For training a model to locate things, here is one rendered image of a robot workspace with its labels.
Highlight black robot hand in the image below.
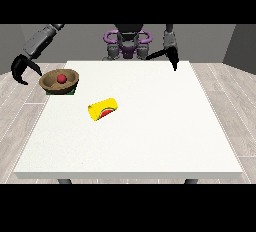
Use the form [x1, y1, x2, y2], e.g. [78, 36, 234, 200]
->
[145, 45, 180, 72]
[10, 53, 43, 86]

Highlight brown wooden bowl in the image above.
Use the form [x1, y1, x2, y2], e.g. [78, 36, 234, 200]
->
[38, 68, 80, 95]

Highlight small red ball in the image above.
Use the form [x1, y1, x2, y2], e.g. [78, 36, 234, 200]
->
[56, 73, 67, 84]

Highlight green square pad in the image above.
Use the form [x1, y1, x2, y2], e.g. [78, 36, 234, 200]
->
[45, 86, 77, 96]

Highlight grey robot trunk purple rings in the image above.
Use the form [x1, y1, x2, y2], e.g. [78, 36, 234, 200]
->
[102, 24, 154, 62]

